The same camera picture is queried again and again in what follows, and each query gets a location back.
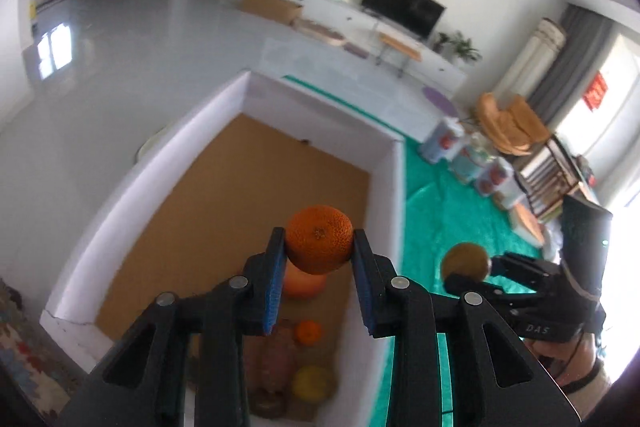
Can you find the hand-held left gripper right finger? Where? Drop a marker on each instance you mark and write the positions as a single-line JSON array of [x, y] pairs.
[[364, 292]]

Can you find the brown egg-shaped fruit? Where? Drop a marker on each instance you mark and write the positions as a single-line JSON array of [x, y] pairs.
[[305, 284]]

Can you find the dark wooden chair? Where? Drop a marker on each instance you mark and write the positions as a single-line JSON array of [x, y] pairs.
[[547, 179]]

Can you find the orange lounge chair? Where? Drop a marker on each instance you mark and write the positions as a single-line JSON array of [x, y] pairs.
[[505, 127]]

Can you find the small orange tangerine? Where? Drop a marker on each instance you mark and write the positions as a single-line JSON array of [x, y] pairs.
[[317, 239], [307, 332]]

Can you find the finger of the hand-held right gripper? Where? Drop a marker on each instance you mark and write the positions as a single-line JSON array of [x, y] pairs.
[[465, 282], [520, 264]]

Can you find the red sweet potato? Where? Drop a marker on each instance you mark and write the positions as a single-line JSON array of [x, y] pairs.
[[275, 357]]

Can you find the flat white and orange box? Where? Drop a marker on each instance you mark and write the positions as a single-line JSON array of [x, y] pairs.
[[527, 219]]

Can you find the small potted plant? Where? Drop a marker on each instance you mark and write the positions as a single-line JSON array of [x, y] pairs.
[[441, 42]]

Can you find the patterned floor rug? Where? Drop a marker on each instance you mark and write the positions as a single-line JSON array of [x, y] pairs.
[[22, 347]]

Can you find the white television cabinet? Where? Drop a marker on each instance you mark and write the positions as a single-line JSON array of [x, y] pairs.
[[345, 14]]

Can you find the small wooden table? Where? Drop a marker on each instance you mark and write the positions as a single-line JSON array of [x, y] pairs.
[[397, 47]]

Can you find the brown cardboard box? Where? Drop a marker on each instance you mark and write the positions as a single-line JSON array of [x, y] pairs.
[[270, 7]]

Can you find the white jar with black lid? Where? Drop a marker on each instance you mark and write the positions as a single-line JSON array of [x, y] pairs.
[[510, 197]]

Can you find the large leafy potted plant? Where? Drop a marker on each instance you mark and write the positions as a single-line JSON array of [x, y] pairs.
[[465, 47]]

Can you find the green kiwi fruit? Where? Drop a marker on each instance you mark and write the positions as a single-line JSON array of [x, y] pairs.
[[465, 262]]

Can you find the glass jar with gold lid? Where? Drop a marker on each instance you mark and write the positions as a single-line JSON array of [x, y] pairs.
[[470, 159]]

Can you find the printed tin can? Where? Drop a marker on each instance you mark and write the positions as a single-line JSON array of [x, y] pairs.
[[442, 139], [492, 179]]

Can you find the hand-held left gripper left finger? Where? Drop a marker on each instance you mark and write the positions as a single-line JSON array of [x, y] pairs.
[[274, 292]]

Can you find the grey curtain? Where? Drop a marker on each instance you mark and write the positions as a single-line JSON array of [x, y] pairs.
[[570, 57]]

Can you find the purple round floor mat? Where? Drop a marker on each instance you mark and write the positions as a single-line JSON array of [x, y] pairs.
[[357, 50], [440, 99]]

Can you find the large yellow pear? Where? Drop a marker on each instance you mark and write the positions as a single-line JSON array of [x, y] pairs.
[[312, 382]]

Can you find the round beige floor cushion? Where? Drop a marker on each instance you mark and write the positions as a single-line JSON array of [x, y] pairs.
[[320, 32]]

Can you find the covered standing air conditioner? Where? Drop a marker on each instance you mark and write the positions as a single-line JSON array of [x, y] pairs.
[[542, 52]]

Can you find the person's right hand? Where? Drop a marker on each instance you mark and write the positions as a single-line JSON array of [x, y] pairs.
[[585, 372]]

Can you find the green tablecloth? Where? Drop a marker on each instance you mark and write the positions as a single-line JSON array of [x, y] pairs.
[[465, 217]]

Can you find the white cardboard box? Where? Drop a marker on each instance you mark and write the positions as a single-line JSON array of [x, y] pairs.
[[200, 207]]

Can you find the white round stool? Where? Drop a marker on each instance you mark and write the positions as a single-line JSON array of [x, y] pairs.
[[150, 142]]

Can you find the black television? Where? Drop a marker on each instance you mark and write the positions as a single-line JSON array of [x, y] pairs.
[[402, 9]]

